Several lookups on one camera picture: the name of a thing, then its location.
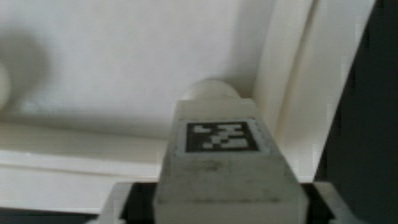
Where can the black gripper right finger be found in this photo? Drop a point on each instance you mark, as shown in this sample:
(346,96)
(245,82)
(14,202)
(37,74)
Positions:
(328,210)

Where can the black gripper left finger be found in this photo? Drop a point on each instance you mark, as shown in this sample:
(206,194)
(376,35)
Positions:
(128,205)

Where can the white table leg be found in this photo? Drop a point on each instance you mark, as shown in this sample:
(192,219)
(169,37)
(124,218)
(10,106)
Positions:
(227,184)

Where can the white square tabletop part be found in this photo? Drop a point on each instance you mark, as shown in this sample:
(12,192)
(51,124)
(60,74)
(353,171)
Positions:
(101,58)

